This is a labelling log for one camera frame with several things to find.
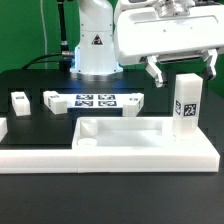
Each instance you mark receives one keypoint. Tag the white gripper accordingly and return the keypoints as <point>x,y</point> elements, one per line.
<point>142,33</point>

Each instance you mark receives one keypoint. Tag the white desk tabletop tray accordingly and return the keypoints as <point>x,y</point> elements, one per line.
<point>140,144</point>

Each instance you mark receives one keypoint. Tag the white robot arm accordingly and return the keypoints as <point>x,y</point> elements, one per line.
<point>95,53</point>

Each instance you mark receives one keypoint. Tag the fiducial marker sheet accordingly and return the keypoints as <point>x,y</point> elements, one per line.
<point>95,100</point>

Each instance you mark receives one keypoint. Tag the black pole with clamp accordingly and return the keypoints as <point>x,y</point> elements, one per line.
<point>64,44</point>

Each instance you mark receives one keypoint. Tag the white L-shaped fence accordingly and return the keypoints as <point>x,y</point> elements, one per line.
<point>38,161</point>

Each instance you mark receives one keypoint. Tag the white block at left edge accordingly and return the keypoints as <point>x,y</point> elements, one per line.
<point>3,128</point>

